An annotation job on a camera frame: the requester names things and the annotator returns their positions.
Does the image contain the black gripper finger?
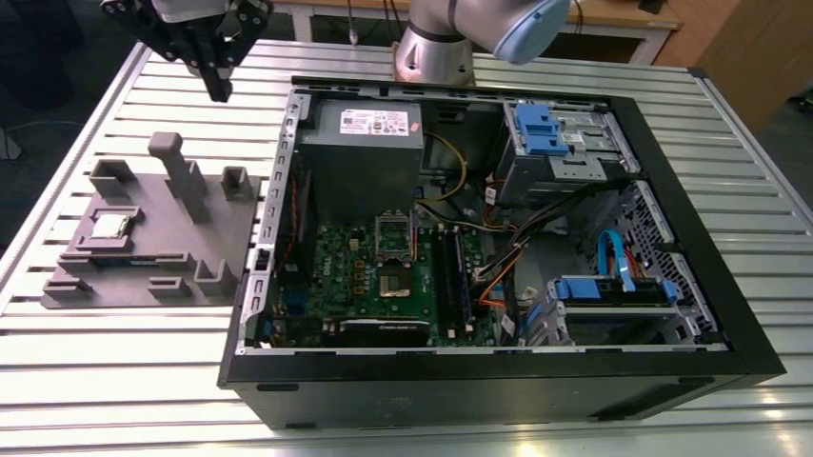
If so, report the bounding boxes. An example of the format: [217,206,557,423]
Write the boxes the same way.
[220,0,276,102]
[99,0,222,102]

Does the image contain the silver CPU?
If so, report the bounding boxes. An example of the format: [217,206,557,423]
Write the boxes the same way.
[89,213,137,239]

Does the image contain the metal socket cover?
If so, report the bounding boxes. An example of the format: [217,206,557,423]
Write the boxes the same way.
[373,209,420,263]

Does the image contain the CPU socket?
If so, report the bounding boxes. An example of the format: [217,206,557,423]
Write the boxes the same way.
[378,264,416,300]

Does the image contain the grey power supply unit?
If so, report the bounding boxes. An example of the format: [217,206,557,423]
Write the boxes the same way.
[297,99,427,225]

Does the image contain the grey parts rack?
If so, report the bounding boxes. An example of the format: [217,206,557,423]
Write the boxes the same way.
[39,131,266,310]

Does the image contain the green RAM stick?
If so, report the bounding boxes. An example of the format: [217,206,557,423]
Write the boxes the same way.
[89,256,161,268]

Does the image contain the green motherboard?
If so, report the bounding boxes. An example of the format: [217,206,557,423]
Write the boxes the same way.
[266,209,504,348]

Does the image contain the tall grey drive cage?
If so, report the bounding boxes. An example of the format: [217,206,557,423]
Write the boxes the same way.
[493,100,643,207]

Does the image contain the black RAM slot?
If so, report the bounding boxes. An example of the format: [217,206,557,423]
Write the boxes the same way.
[432,226,455,337]
[448,226,479,334]

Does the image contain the black graphics card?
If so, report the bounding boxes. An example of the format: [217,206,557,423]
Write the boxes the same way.
[321,316,435,348]

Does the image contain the hard disk in blue carrier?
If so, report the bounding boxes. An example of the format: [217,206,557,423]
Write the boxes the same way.
[549,277,680,308]

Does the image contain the wooden cabinet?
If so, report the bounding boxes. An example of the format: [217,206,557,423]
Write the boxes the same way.
[653,0,813,130]

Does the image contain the low grey disk bay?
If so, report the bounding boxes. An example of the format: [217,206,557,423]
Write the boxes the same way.
[517,275,730,351]

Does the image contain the black PC case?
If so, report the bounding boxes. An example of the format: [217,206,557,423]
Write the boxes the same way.
[217,74,788,432]

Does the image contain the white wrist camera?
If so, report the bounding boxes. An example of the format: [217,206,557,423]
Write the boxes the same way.
[152,0,232,24]

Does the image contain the cable with silver plug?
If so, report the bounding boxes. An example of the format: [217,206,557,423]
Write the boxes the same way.
[346,0,364,48]

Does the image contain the yellow wire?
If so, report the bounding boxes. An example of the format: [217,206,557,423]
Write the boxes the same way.
[419,131,471,205]

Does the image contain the blue plastic drive bracket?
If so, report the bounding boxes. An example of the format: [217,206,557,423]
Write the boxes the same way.
[515,102,572,157]

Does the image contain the white and black wire bundle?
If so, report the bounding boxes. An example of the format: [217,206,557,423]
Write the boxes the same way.
[416,199,516,234]

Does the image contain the black cable bundle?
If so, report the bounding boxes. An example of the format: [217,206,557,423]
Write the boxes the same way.
[473,180,641,282]

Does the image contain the orange wire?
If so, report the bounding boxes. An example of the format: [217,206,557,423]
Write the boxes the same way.
[473,245,533,310]

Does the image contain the blue SATA wire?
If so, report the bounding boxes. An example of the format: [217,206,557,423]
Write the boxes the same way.
[596,228,637,294]

